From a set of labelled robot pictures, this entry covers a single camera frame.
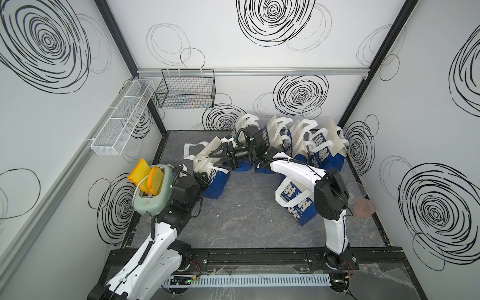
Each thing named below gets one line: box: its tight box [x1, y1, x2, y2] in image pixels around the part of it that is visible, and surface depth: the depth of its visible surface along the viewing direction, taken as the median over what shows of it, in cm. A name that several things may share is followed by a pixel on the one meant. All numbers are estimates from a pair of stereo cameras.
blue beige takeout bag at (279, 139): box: [266, 115, 294, 157], surface depth 90 cm
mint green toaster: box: [132, 165, 175, 222], surface depth 76 cm
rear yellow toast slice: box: [127, 158, 152, 186], surface depth 78 cm
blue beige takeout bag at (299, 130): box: [290, 119, 319, 163], surface depth 86 cm
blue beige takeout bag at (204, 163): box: [183, 136, 231, 200], surface depth 81 cm
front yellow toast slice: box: [147, 166, 164, 196], surface depth 75 cm
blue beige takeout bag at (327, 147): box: [304, 118, 349, 172], surface depth 91 cm
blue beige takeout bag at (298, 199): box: [275, 176, 319, 227], surface depth 76 cm
